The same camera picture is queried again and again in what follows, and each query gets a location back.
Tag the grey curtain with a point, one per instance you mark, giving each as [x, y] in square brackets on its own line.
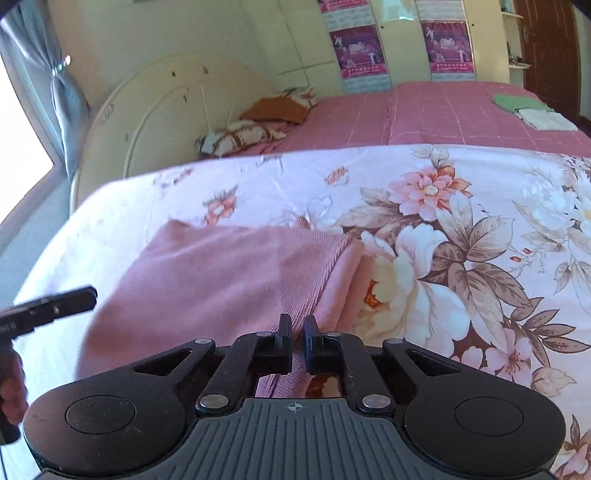
[64, 106]

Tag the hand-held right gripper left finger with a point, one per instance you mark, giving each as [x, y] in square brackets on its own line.
[284, 332]

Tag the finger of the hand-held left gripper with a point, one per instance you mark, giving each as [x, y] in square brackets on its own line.
[60, 302]

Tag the white folded cloth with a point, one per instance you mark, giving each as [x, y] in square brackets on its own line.
[547, 120]

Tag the cream round headboard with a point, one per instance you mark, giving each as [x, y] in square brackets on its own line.
[152, 115]

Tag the brown wooden door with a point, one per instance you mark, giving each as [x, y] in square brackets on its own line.
[549, 50]

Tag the brown patterned pillow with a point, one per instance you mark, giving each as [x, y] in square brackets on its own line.
[235, 137]

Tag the orange pillow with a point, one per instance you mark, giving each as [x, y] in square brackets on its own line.
[277, 109]

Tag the cream wardrobe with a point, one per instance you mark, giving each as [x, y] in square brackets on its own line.
[401, 41]

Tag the pink knit sweater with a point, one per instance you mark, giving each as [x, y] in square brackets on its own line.
[221, 286]

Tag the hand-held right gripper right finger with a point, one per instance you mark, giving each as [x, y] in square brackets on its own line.
[310, 332]

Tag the window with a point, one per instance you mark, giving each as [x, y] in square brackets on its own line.
[21, 138]

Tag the pink checked bed sheet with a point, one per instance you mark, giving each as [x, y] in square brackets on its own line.
[415, 120]

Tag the person's left hand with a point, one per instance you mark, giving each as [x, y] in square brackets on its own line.
[14, 392]

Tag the silver curtain tieback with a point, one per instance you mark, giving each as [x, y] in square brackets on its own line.
[60, 65]

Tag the green folded cloth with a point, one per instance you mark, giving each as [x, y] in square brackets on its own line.
[517, 101]

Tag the white wall shelf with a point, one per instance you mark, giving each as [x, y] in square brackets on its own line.
[513, 46]

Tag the white floral bed sheet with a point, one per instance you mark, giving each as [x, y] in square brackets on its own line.
[461, 240]

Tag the purple wall poster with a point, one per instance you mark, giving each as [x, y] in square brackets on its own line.
[447, 46]
[359, 48]
[344, 5]
[438, 5]

